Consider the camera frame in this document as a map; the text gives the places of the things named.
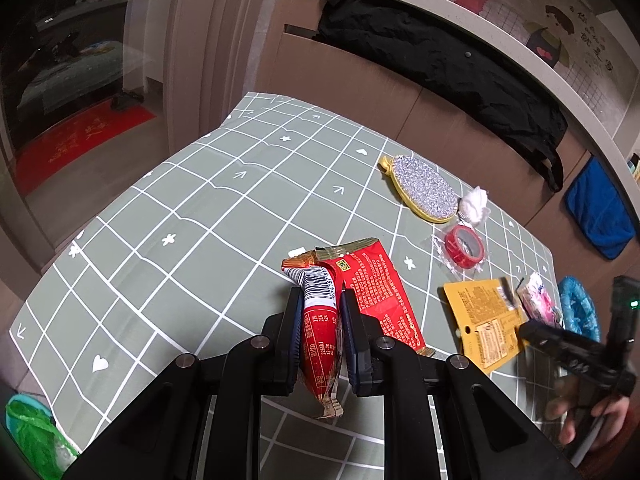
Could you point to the green plastic bag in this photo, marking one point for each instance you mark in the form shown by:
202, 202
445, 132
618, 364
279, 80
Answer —
35, 435

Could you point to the yellow card package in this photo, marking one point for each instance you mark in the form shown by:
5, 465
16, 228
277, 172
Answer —
480, 320

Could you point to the white cotton wad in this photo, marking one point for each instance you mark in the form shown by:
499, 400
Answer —
474, 205

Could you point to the black cloth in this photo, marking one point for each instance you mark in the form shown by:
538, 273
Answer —
450, 65

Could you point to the red tape roll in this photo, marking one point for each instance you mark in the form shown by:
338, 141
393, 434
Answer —
452, 247

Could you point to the person's right hand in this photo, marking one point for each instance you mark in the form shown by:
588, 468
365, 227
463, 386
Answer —
622, 420

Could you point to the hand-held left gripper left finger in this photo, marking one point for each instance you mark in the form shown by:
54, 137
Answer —
295, 340

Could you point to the person's right forearm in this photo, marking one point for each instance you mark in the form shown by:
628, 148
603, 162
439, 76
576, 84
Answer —
620, 462

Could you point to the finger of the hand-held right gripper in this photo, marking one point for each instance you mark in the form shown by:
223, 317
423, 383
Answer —
542, 337

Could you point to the cartoon couple wall sticker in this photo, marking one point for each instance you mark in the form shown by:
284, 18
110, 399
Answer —
550, 35

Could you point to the red barcode snack packet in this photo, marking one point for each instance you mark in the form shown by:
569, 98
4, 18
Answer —
320, 340

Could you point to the pink floral tissue pack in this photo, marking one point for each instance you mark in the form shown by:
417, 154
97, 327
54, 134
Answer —
537, 300

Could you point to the red snack wrapper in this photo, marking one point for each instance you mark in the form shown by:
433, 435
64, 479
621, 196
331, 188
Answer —
385, 285

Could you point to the blue towel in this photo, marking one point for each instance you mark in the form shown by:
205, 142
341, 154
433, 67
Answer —
597, 210

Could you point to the green checked tablecloth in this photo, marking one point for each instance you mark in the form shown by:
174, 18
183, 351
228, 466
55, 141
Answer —
200, 240

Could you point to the round glitter scrubber pad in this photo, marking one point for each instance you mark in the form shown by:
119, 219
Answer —
422, 187

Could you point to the red door mat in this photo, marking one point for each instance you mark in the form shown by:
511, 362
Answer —
75, 145

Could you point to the beige counter cabinet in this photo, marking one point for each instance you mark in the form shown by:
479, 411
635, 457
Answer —
350, 95

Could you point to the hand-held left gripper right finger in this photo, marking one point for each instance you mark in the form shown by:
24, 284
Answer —
350, 345

